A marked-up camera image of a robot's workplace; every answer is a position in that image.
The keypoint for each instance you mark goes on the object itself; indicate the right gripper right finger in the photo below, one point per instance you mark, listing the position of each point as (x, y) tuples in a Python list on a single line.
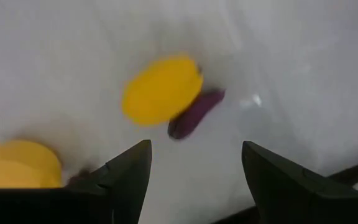
[(291, 196)]

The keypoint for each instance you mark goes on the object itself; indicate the small purple eggplant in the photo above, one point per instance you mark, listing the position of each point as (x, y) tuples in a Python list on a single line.
[(194, 115)]

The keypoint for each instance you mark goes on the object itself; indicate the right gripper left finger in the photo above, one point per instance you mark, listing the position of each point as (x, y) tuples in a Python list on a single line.
[(120, 193)]

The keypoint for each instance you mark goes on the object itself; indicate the yellow lemon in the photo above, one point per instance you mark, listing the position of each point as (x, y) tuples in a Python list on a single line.
[(162, 90), (17, 165)]

